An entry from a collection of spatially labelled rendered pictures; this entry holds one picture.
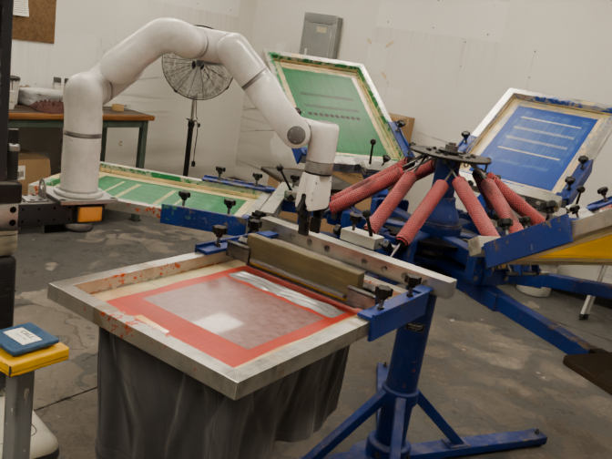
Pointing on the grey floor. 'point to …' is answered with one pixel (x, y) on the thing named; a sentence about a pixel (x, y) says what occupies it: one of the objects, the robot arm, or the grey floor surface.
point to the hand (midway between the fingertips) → (309, 227)
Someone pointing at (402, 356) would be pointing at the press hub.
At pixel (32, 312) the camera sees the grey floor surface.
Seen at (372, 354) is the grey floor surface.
